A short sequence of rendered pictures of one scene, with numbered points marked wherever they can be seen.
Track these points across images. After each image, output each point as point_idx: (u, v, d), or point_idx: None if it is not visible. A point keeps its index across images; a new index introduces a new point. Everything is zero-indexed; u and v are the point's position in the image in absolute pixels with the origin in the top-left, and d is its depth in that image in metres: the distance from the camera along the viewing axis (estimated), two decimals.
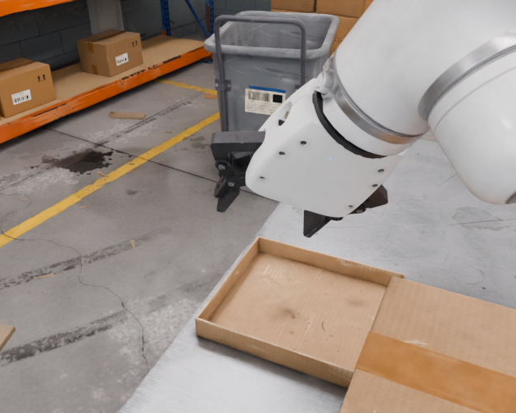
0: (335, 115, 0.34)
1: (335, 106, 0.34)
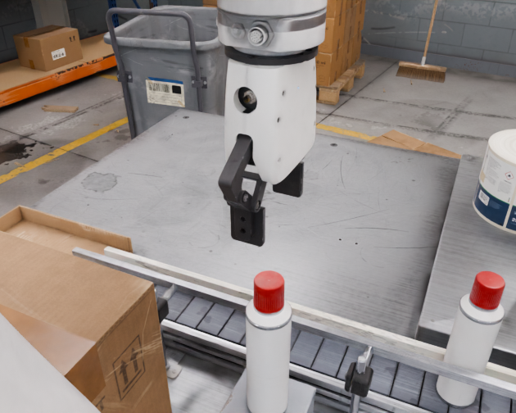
0: (289, 41, 0.37)
1: (284, 35, 0.37)
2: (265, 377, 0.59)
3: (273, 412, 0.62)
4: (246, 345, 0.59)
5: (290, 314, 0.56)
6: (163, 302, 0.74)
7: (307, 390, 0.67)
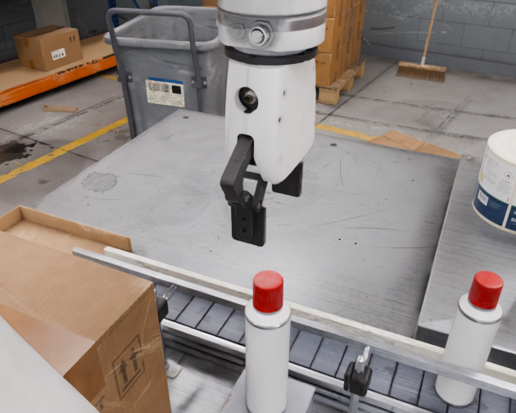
0: (291, 40, 0.37)
1: (285, 35, 0.37)
2: (264, 376, 0.59)
3: (273, 411, 0.63)
4: (246, 344, 0.59)
5: (289, 313, 0.56)
6: (163, 302, 0.74)
7: (306, 389, 0.67)
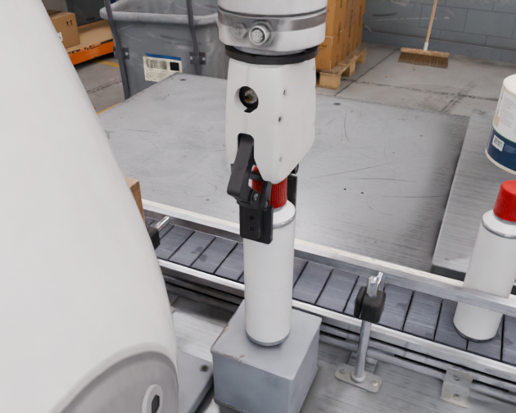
0: (291, 40, 0.37)
1: (285, 34, 0.37)
2: (265, 289, 0.52)
3: (275, 334, 0.55)
4: (244, 252, 0.52)
5: (293, 212, 0.49)
6: (154, 231, 0.67)
7: (312, 319, 0.61)
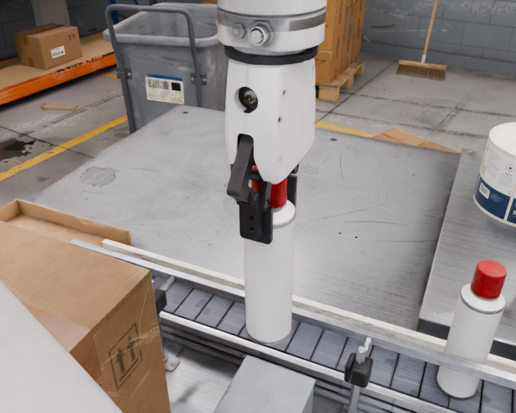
0: (290, 40, 0.37)
1: (285, 34, 0.37)
2: (266, 289, 0.52)
3: (275, 334, 0.55)
4: (244, 252, 0.52)
5: (293, 212, 0.49)
6: (161, 293, 0.73)
7: (306, 381, 0.66)
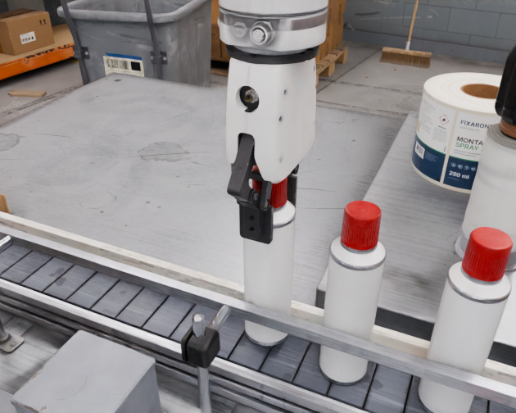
0: (291, 39, 0.37)
1: (287, 34, 0.37)
2: (265, 289, 0.52)
3: (274, 335, 0.55)
4: (244, 252, 0.52)
5: (293, 212, 0.49)
6: None
7: (142, 361, 0.52)
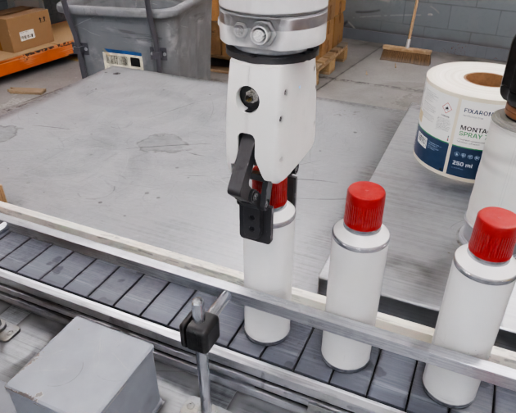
0: (291, 40, 0.37)
1: (287, 34, 0.37)
2: (265, 289, 0.52)
3: (274, 334, 0.55)
4: (243, 252, 0.52)
5: (293, 212, 0.49)
6: None
7: (141, 347, 0.51)
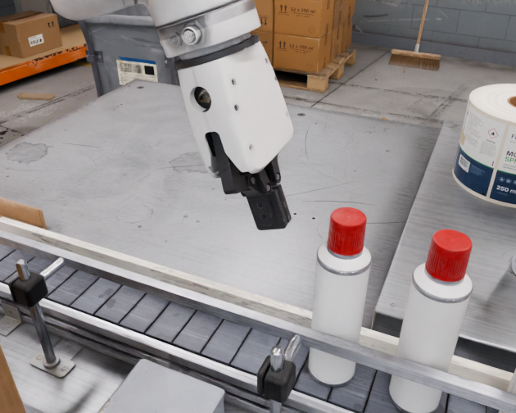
0: (221, 31, 0.39)
1: (215, 27, 0.39)
2: (337, 333, 0.51)
3: (341, 377, 0.55)
4: (315, 297, 0.51)
5: (369, 258, 0.48)
6: (37, 279, 0.57)
7: (212, 393, 0.50)
